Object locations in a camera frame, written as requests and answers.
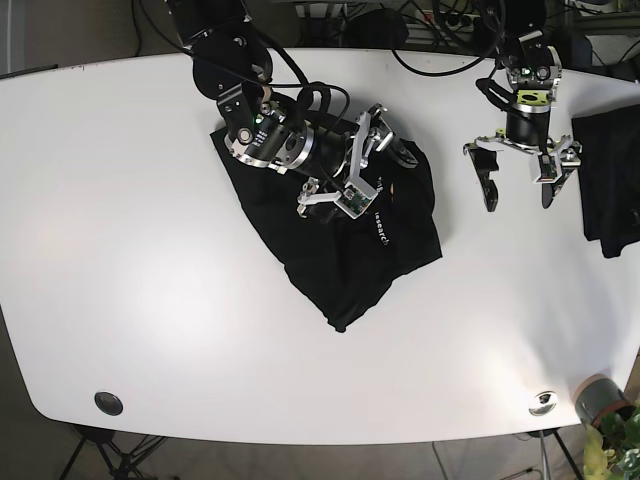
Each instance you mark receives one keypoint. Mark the silver table grommet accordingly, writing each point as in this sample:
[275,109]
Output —
[542,403]

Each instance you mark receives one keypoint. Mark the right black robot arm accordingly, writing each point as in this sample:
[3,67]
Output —
[275,117]

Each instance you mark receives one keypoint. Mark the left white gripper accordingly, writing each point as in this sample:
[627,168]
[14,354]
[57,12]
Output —
[551,162]

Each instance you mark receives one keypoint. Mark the grey plant pot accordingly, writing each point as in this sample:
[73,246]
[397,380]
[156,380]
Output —
[598,396]

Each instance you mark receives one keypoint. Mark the green potted plant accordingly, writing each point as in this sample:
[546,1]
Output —
[611,450]

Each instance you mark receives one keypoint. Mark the black table grommet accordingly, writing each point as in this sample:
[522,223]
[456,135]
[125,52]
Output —
[108,403]

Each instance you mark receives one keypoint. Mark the white power strip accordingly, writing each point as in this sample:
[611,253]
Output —
[457,20]

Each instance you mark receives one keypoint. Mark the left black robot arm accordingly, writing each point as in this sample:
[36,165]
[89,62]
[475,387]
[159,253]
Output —
[533,71]

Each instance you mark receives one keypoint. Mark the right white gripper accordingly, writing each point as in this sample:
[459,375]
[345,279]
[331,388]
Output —
[335,186]

